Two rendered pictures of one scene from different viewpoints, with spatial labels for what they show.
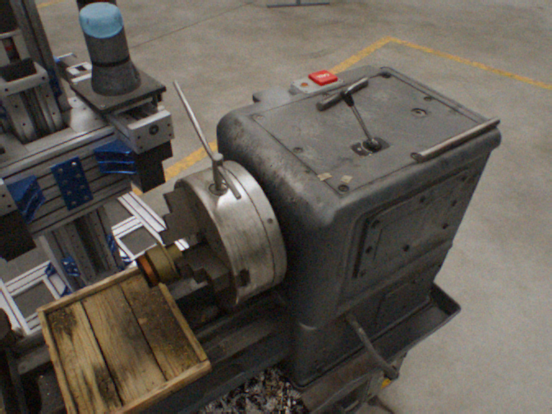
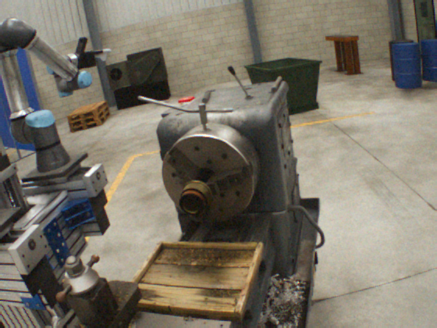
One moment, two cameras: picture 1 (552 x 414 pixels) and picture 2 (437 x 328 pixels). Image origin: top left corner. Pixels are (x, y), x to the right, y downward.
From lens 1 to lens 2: 0.82 m
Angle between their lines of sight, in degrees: 37
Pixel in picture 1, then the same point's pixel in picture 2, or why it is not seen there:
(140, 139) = (94, 183)
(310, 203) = (254, 114)
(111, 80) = (56, 156)
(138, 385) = (236, 279)
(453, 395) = (340, 270)
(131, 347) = (205, 273)
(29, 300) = not seen: outside the picture
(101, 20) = (44, 115)
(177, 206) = (182, 159)
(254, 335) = (262, 229)
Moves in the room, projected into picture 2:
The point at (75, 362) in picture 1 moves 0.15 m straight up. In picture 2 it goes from (181, 301) to (167, 258)
